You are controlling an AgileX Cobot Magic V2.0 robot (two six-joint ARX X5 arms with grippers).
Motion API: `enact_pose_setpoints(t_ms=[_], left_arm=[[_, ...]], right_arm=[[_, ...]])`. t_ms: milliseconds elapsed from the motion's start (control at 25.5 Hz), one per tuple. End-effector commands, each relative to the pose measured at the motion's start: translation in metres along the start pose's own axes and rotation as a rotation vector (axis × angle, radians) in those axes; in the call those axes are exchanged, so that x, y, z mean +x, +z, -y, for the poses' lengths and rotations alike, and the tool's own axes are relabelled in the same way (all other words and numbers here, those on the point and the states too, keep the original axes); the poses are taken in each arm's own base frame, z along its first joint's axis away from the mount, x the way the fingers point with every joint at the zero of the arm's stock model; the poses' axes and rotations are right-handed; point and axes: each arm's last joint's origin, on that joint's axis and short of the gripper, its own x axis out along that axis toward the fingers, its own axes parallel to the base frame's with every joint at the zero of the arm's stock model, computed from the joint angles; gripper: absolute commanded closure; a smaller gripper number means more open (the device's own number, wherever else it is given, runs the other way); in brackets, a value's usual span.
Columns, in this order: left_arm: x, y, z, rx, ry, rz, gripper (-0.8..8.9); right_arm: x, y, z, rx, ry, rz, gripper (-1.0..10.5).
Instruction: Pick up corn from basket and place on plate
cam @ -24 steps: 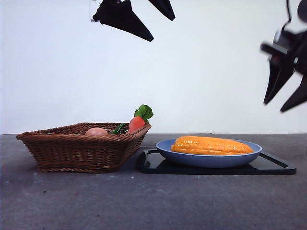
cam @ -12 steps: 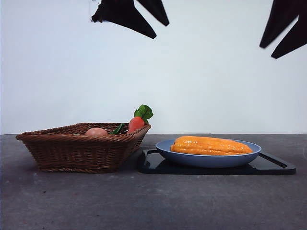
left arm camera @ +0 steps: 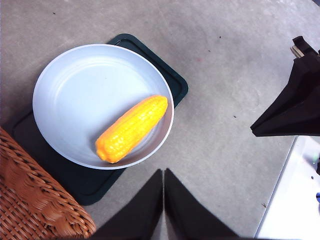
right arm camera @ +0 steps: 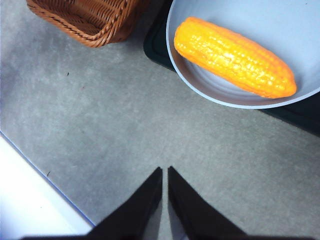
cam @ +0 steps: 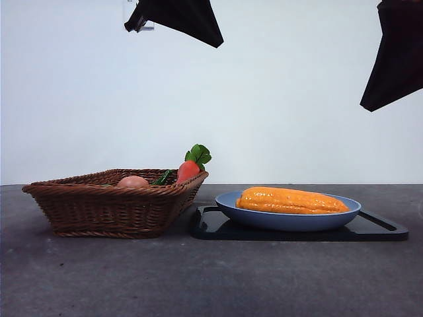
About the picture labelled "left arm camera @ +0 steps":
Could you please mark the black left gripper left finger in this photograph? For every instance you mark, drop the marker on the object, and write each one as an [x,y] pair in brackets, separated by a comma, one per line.
[140,215]

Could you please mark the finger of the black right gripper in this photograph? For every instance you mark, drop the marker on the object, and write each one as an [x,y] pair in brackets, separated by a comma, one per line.
[300,122]
[300,90]

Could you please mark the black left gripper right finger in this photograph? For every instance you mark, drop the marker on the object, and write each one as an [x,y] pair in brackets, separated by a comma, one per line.
[190,215]

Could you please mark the yellow corn cob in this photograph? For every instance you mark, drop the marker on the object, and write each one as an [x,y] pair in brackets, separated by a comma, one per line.
[132,128]

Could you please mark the blue round plate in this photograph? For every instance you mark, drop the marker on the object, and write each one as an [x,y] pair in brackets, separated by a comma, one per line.
[82,100]

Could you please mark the brown wicker basket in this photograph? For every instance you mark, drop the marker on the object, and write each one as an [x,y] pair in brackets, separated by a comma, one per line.
[32,200]

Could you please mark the dark cutting board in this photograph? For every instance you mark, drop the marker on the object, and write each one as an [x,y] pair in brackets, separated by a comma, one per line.
[75,182]

